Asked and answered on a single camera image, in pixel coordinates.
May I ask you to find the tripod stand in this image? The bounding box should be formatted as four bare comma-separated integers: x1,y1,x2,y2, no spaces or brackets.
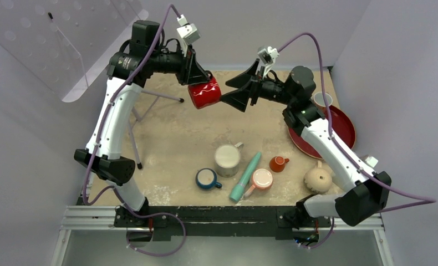
128,89,185,170

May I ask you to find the blue mug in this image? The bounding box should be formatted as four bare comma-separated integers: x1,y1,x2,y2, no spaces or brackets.
195,168,222,190

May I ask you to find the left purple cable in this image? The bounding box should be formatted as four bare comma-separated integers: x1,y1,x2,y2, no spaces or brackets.
82,4,187,257

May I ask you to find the teal pen tube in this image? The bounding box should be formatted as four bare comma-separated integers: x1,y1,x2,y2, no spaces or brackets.
229,152,262,202

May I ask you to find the purple cable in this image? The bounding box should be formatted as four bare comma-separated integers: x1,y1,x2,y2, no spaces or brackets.
277,32,437,250
82,4,187,257

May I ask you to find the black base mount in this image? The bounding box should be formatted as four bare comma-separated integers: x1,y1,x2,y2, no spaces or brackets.
114,206,331,241

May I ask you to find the clear acrylic panel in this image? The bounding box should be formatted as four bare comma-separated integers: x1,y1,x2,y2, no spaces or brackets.
0,0,149,103

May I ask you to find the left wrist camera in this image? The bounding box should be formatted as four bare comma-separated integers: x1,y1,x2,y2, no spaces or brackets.
176,14,201,46

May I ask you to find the pink brown mug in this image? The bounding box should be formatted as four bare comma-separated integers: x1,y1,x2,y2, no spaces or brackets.
312,92,333,109

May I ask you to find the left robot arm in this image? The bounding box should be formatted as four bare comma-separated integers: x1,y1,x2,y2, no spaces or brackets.
74,18,212,227

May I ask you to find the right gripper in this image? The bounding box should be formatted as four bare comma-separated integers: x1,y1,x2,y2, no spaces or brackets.
219,59,294,112

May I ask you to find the red glossy mug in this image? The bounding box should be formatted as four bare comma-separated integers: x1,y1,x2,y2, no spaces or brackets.
187,76,222,109

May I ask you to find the pink white mug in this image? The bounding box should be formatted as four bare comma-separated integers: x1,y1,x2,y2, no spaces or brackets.
243,168,273,198

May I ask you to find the red round tray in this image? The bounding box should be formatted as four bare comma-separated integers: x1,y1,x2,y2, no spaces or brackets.
288,105,356,160

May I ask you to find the large white cat mug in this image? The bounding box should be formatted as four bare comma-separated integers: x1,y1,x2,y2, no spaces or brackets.
214,142,244,177

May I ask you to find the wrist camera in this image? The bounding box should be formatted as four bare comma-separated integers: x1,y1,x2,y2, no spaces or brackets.
257,46,279,71
176,14,201,46

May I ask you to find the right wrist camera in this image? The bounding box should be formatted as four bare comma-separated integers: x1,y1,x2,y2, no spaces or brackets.
257,46,279,71

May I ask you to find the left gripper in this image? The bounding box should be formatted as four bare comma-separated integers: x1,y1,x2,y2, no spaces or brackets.
149,41,210,85

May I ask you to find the cream teapot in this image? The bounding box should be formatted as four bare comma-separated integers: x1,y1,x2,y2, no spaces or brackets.
303,161,333,194

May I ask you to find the small orange cup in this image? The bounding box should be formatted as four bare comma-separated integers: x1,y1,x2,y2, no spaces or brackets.
269,156,289,173

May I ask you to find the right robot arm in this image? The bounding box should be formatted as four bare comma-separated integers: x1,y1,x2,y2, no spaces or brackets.
221,60,391,227

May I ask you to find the aluminium frame rail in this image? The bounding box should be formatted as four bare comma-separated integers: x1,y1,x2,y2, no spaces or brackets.
50,66,395,266

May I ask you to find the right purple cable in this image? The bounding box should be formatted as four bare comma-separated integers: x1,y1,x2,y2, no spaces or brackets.
277,32,437,250

